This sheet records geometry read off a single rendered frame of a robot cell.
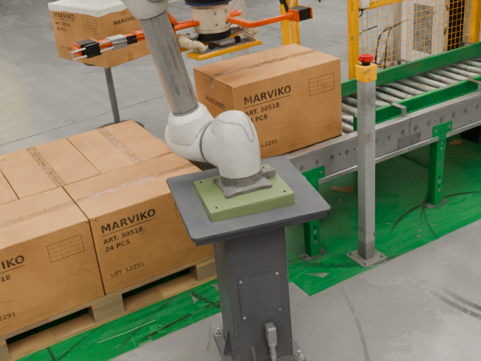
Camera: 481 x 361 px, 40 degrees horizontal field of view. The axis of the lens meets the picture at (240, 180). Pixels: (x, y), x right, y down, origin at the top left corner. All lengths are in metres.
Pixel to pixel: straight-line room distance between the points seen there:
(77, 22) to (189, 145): 2.56
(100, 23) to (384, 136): 2.16
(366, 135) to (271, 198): 0.88
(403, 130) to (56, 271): 1.83
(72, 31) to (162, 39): 2.68
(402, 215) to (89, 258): 1.74
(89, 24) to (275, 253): 2.69
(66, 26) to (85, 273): 2.42
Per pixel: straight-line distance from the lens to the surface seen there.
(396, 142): 3.46
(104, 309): 3.11
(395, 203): 3.87
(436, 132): 3.65
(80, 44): 2.77
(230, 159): 2.30
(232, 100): 2.98
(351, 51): 4.12
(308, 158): 3.12
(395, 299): 3.12
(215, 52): 2.92
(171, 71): 2.32
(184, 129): 2.39
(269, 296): 2.56
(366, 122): 3.02
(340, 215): 3.75
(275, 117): 3.11
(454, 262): 3.40
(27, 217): 3.00
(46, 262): 2.90
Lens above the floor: 1.88
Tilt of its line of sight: 26 degrees down
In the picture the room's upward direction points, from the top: 6 degrees counter-clockwise
